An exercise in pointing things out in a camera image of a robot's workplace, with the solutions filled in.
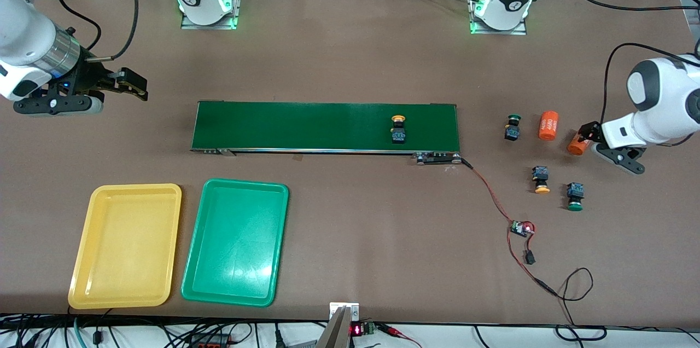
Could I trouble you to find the orange cylinder with white print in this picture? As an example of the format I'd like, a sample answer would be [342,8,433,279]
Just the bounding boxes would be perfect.
[538,111,559,141]
[567,130,592,156]

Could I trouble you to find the yellow mushroom push button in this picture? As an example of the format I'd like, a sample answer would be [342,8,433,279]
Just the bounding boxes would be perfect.
[390,114,407,144]
[532,165,551,195]

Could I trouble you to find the small motor controller board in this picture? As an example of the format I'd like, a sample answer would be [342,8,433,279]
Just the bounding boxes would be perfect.
[510,219,536,239]

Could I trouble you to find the yellow plastic tray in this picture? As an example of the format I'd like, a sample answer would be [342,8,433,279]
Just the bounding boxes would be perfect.
[67,183,183,310]

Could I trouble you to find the green plastic tray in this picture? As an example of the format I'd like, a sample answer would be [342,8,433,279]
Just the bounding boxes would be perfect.
[180,178,290,308]

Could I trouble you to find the green conveyor belt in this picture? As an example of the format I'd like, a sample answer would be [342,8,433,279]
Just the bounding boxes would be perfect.
[190,101,463,165]

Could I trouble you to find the black box with orange parts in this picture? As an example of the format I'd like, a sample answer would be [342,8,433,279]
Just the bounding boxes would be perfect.
[189,333,231,347]

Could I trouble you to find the red clip leads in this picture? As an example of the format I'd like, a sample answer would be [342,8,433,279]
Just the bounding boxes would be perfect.
[377,323,423,348]

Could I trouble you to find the grey metal stand bar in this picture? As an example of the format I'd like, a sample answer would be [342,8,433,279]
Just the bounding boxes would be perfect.
[316,307,352,348]

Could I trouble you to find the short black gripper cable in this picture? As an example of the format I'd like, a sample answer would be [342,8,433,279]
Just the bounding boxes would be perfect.
[58,0,102,49]

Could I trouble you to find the long black gripper cable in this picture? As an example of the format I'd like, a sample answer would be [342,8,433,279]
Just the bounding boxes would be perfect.
[559,0,700,125]
[86,0,141,61]

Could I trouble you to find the red black motor wire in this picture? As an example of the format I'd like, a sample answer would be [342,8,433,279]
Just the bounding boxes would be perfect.
[459,156,519,225]

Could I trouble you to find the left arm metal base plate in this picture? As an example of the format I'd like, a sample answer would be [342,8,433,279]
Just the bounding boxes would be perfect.
[469,0,528,36]

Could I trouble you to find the thin black looped cable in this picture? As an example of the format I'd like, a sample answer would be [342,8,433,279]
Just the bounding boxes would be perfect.
[547,267,608,342]

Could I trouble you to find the red black power wire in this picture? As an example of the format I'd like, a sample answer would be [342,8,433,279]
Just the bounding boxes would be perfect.
[507,233,558,298]

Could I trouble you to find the silver metal mounting bracket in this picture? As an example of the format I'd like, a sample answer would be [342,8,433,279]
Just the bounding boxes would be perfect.
[329,302,360,320]

